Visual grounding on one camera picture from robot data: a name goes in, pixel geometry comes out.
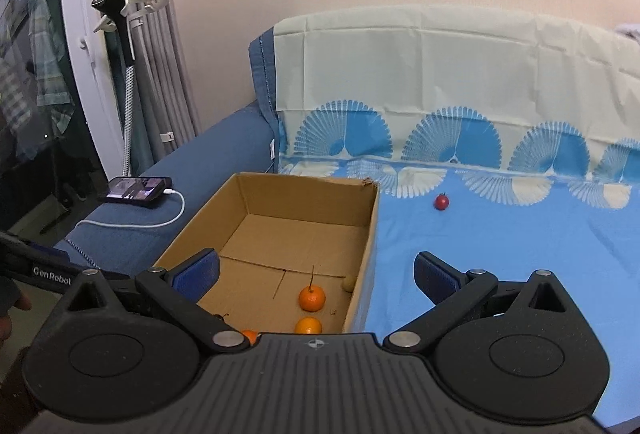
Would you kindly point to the black smartphone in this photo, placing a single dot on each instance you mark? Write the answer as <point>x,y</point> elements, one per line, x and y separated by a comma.
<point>135,190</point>

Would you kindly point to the small green olive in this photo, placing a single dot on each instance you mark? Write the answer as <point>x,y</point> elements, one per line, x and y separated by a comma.
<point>348,283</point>

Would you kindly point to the white gooseneck phone holder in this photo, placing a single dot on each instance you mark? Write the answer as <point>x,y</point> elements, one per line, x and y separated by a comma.
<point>131,114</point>

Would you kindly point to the blue fan-patterned sheet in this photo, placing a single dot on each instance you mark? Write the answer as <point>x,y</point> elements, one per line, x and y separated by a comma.
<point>500,239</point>

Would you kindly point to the cardboard box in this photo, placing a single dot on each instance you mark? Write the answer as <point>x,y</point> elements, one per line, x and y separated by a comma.
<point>300,234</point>

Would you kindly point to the small orange tangerine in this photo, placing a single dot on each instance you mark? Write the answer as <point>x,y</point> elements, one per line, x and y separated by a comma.
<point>312,297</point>
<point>308,325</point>
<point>249,337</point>

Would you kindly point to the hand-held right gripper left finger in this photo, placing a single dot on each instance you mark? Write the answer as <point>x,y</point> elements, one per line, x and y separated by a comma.
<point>196,275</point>

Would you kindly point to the person's left hand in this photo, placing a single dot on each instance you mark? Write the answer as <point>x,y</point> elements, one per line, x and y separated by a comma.
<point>6,331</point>

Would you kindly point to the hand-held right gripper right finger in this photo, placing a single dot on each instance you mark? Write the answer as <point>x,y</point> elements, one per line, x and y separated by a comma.
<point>436,276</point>

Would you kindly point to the small red fruit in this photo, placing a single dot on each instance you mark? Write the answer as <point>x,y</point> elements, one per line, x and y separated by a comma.
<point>442,201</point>

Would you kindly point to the hanging checked garment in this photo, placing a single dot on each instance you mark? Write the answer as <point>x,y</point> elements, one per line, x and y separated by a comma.
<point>50,64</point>

